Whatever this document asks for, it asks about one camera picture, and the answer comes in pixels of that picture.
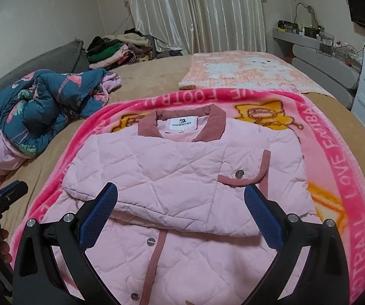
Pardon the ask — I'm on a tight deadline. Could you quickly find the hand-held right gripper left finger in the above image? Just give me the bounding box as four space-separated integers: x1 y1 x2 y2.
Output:
12 182 119 305

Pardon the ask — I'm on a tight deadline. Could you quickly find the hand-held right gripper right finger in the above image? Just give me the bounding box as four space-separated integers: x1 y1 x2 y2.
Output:
244 184 351 305

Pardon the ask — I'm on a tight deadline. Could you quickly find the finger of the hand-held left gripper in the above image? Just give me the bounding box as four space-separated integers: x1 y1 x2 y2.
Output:
0 182 28 209
0 180 21 201

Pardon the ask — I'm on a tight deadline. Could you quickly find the pink quilted jacket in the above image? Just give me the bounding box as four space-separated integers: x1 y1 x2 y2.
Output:
44 104 321 305

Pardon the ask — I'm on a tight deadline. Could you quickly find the pile of mixed clothes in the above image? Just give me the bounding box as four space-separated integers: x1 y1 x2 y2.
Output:
86 28 157 70

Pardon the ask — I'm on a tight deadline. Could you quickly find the blue flamingo print quilt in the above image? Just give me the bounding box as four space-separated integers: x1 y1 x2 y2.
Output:
0 69 122 176

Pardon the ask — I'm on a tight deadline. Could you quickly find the pink printed fleece blanket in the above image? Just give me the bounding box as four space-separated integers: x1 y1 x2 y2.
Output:
9 89 365 305

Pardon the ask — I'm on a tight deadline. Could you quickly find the tan bed sheet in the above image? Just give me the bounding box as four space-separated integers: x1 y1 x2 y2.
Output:
0 52 365 242

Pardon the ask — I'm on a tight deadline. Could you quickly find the peach bear print blanket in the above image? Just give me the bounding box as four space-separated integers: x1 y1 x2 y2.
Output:
179 51 335 99

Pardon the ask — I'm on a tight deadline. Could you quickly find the grey headboard with shelf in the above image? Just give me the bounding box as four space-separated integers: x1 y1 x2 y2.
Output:
273 27 361 109

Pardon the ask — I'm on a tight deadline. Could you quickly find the clutter of small shelf gadgets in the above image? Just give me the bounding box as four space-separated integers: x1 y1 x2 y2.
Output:
278 19 361 67

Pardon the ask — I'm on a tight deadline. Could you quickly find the white sheer curtain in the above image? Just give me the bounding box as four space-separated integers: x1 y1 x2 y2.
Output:
127 0 267 54

